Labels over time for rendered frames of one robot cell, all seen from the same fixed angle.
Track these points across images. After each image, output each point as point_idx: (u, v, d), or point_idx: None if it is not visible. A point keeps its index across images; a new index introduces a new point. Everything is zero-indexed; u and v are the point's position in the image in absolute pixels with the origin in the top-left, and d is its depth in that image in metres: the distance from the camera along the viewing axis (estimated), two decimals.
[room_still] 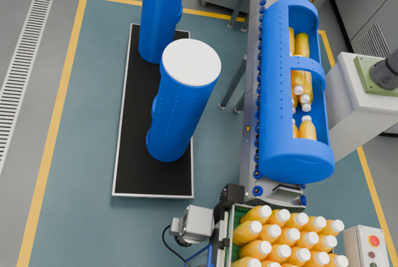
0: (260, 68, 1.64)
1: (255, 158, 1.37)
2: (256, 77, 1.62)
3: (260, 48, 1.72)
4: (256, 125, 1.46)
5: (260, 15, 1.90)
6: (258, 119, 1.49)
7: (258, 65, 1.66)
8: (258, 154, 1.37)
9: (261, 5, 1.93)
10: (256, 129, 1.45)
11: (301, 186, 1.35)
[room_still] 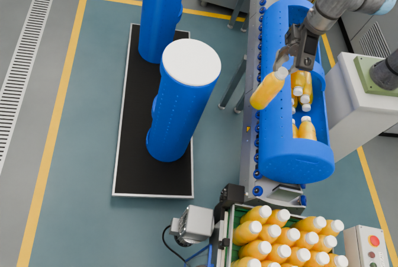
0: (260, 68, 1.64)
1: (255, 158, 1.37)
2: (256, 77, 1.62)
3: (260, 48, 1.72)
4: (256, 125, 1.46)
5: (260, 15, 1.90)
6: (258, 119, 1.49)
7: (258, 65, 1.66)
8: (258, 154, 1.37)
9: (261, 5, 1.93)
10: (256, 129, 1.45)
11: (301, 186, 1.35)
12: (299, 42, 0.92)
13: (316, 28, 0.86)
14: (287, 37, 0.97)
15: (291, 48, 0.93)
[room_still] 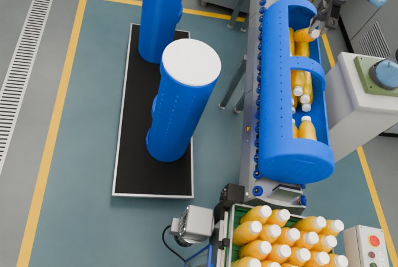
0: (260, 68, 1.64)
1: (255, 158, 1.37)
2: (256, 77, 1.62)
3: (260, 48, 1.72)
4: (256, 125, 1.46)
5: (260, 15, 1.90)
6: (258, 119, 1.49)
7: (258, 65, 1.66)
8: (258, 154, 1.37)
9: (261, 5, 1.93)
10: (256, 129, 1.45)
11: (301, 186, 1.35)
12: (327, 10, 1.35)
13: (339, 0, 1.30)
14: (318, 8, 1.41)
15: (321, 15, 1.37)
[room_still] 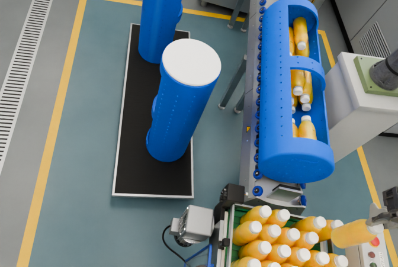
0: (261, 68, 1.64)
1: (255, 158, 1.37)
2: (256, 77, 1.62)
3: (260, 48, 1.72)
4: (255, 126, 1.46)
5: (260, 15, 1.90)
6: (259, 119, 1.49)
7: (258, 65, 1.66)
8: (258, 154, 1.38)
9: (261, 5, 1.93)
10: (256, 129, 1.45)
11: (301, 186, 1.34)
12: None
13: None
14: (387, 198, 0.87)
15: (395, 219, 0.83)
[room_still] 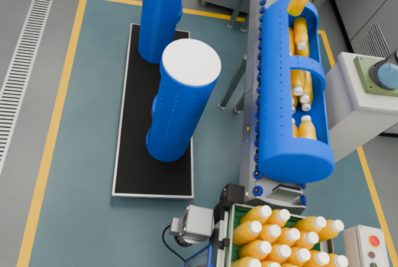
0: (261, 68, 1.64)
1: (255, 158, 1.37)
2: (256, 77, 1.62)
3: (260, 48, 1.72)
4: (255, 126, 1.46)
5: (260, 15, 1.90)
6: (259, 119, 1.49)
7: (258, 65, 1.66)
8: (258, 154, 1.38)
9: (261, 5, 1.93)
10: (256, 129, 1.45)
11: (301, 186, 1.34)
12: None
13: None
14: None
15: None
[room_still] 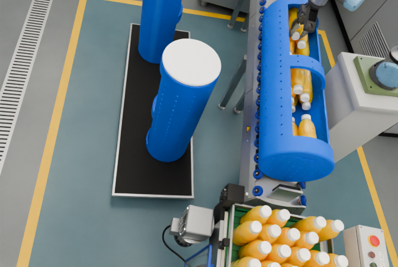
0: None
1: (256, 159, 1.37)
2: (256, 78, 1.62)
3: (262, 48, 1.72)
4: (255, 126, 1.46)
5: (260, 15, 1.90)
6: None
7: (257, 66, 1.66)
8: (257, 154, 1.38)
9: (261, 5, 1.93)
10: (257, 130, 1.45)
11: (301, 186, 1.34)
12: (305, 15, 1.43)
13: (315, 4, 1.38)
14: (298, 12, 1.49)
15: (301, 19, 1.45)
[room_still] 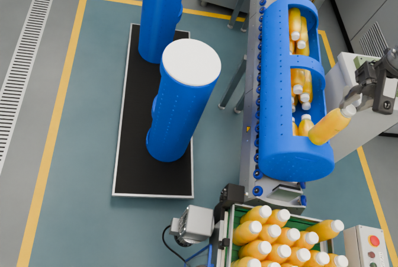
0: None
1: (256, 159, 1.37)
2: (256, 78, 1.62)
3: (262, 48, 1.72)
4: (255, 126, 1.46)
5: (260, 15, 1.90)
6: None
7: (257, 66, 1.66)
8: (257, 154, 1.38)
9: (261, 5, 1.93)
10: (257, 130, 1.45)
11: (301, 186, 1.34)
12: (375, 83, 0.85)
13: None
14: (359, 74, 0.91)
15: (365, 89, 0.87)
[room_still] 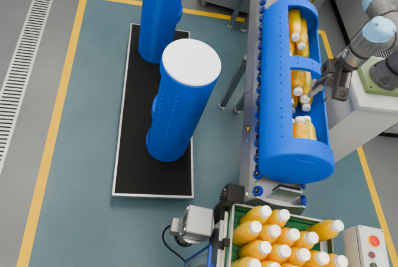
0: (260, 68, 1.64)
1: (255, 158, 1.37)
2: (256, 77, 1.62)
3: (260, 48, 1.72)
4: (256, 125, 1.46)
5: (260, 15, 1.90)
6: (258, 119, 1.49)
7: (258, 65, 1.66)
8: (258, 154, 1.38)
9: (261, 5, 1.93)
10: (256, 129, 1.45)
11: (301, 186, 1.35)
12: (334, 76, 1.06)
13: (350, 66, 1.00)
14: (323, 70, 1.12)
15: (327, 80, 1.08)
